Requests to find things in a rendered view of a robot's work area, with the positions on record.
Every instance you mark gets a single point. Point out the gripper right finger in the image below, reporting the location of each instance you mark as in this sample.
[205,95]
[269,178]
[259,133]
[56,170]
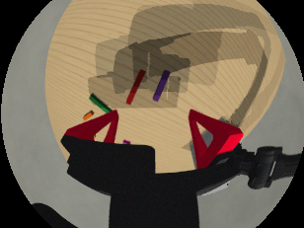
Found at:
[225,137]

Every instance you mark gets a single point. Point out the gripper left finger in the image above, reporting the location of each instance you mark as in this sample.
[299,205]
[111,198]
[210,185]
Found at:
[88,129]

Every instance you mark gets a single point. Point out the orange rod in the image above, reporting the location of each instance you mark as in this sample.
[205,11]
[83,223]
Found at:
[88,115]

